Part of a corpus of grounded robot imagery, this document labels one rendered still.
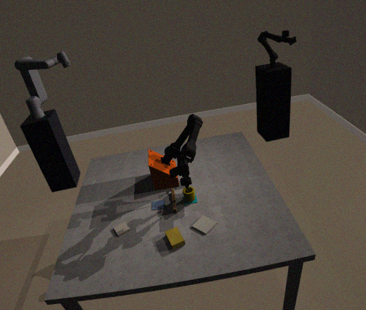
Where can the yellow rectangular block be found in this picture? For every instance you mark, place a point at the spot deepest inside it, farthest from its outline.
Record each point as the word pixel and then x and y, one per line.
pixel 174 237

